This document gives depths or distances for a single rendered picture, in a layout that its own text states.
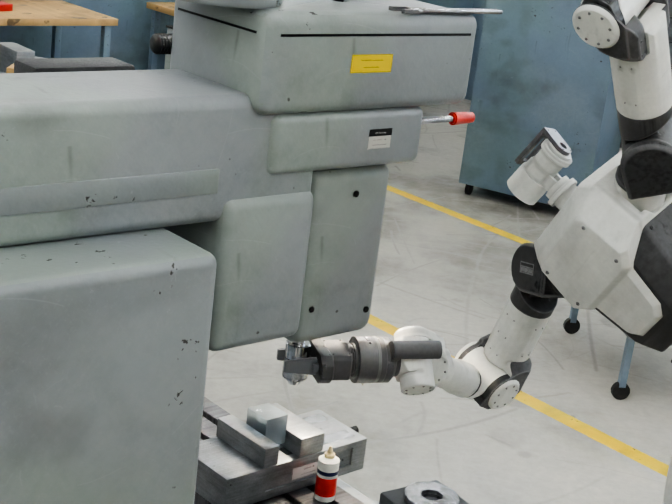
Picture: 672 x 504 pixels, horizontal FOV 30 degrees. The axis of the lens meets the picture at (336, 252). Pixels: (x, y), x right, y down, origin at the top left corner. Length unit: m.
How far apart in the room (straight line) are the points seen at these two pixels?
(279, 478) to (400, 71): 0.81
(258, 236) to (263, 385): 3.24
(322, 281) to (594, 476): 2.89
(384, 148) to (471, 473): 2.75
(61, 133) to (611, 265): 0.96
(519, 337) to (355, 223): 0.51
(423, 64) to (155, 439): 0.76
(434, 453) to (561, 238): 2.70
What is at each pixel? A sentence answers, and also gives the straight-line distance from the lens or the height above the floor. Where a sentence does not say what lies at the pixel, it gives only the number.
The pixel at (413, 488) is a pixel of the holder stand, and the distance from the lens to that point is 2.08.
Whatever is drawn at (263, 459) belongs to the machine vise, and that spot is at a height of 1.05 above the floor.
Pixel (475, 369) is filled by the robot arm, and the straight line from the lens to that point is 2.54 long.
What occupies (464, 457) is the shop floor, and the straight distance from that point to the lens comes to 4.85.
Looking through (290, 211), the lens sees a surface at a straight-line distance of 2.02.
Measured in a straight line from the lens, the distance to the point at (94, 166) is 1.80.
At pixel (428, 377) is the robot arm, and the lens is 2.35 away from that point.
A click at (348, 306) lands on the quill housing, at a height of 1.37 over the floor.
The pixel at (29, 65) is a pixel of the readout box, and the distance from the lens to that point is 2.20.
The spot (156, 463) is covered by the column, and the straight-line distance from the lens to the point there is 1.89.
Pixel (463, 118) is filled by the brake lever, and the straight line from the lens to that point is 2.26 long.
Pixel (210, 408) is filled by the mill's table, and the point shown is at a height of 0.96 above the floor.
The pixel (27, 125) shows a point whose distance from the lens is 1.73.
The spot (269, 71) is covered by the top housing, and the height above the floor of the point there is 1.80.
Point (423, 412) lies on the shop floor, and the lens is 5.16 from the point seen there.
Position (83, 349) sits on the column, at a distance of 1.73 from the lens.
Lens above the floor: 2.13
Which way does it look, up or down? 18 degrees down
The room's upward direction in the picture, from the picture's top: 7 degrees clockwise
